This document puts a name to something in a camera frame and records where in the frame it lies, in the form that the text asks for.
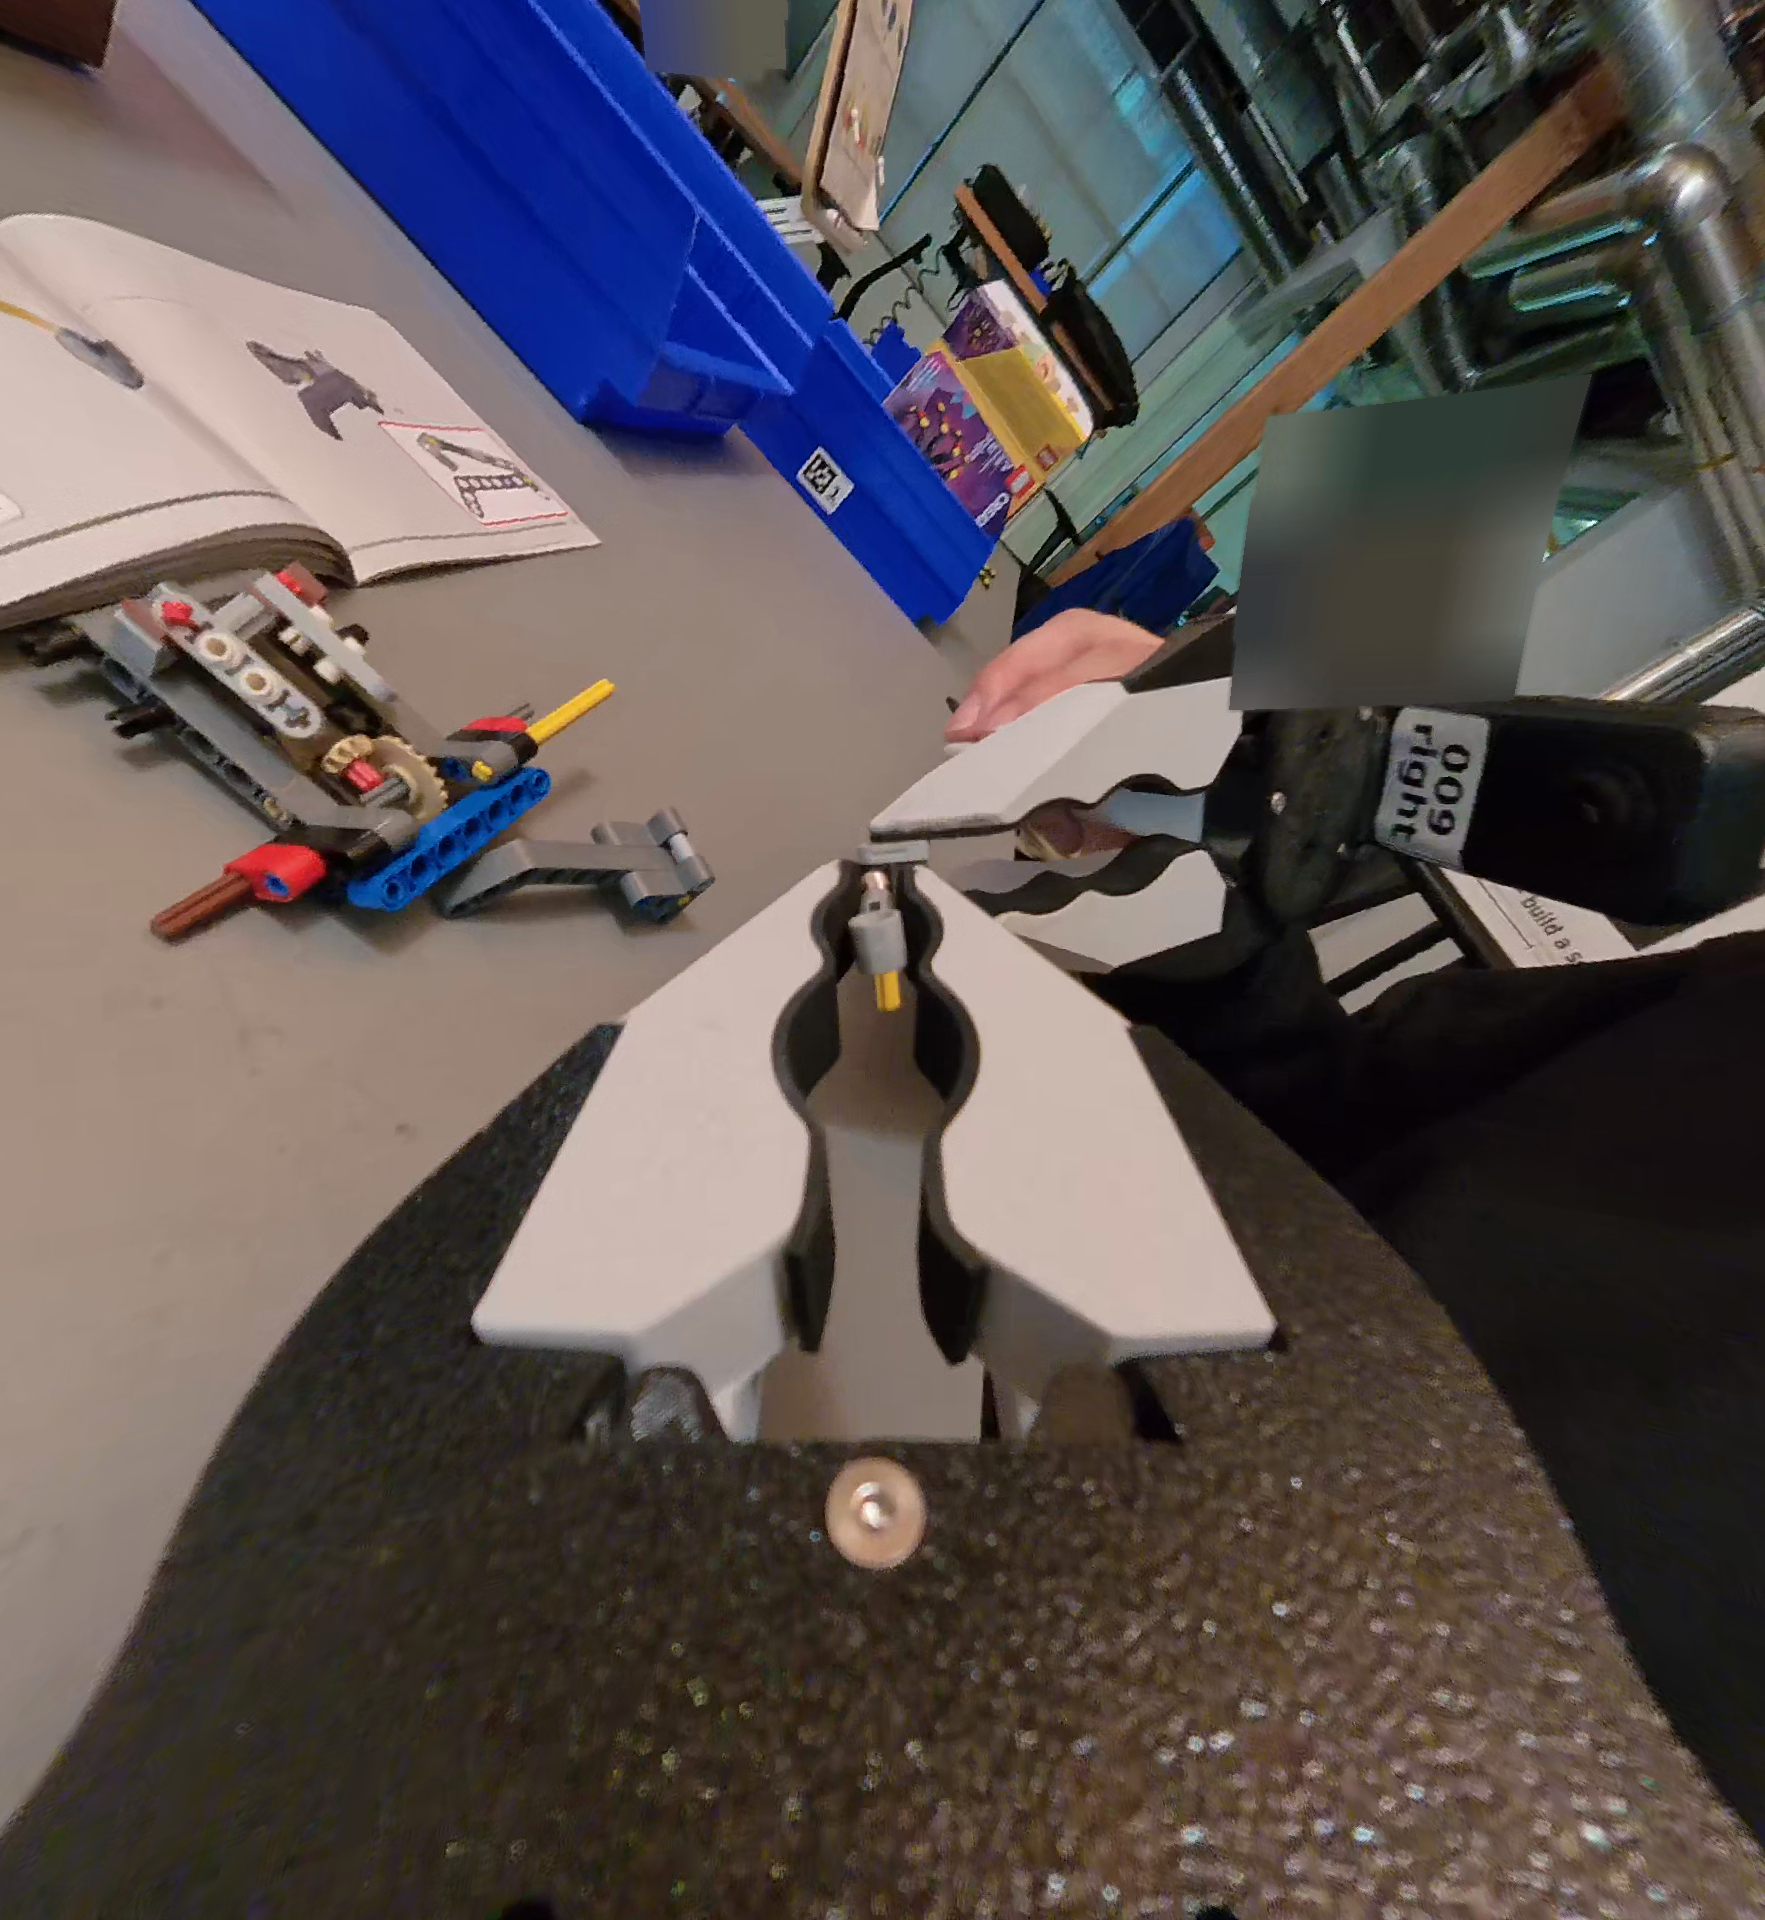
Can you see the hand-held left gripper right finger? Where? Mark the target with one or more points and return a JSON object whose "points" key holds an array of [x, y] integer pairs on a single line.
{"points": [[1108, 1184]]}

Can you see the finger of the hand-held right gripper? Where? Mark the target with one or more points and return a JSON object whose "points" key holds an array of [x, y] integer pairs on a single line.
{"points": [[1124, 923], [1077, 743]]}

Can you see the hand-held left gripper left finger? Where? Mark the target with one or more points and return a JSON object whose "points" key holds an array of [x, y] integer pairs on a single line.
{"points": [[657, 1171]]}

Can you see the grey toy shock absorber assembly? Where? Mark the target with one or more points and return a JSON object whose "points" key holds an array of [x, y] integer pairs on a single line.
{"points": [[877, 939]]}

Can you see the toy car chassis assembly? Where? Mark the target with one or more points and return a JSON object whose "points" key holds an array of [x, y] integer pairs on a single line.
{"points": [[266, 704]]}

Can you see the person's right hand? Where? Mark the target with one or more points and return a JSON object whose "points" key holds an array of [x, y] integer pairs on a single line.
{"points": [[1048, 674]]}

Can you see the small blue bin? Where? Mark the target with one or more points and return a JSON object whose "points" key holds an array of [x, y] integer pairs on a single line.
{"points": [[1124, 579]]}

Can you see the purple toy box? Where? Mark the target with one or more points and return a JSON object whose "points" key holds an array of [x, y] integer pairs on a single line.
{"points": [[988, 404]]}

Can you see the cardboard board with paper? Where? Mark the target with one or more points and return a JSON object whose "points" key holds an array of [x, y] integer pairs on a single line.
{"points": [[860, 105]]}

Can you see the plain blue bin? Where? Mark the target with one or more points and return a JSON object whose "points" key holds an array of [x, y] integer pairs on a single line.
{"points": [[522, 180]]}

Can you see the open instruction booklet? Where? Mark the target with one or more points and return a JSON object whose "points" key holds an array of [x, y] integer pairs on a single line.
{"points": [[147, 451]]}

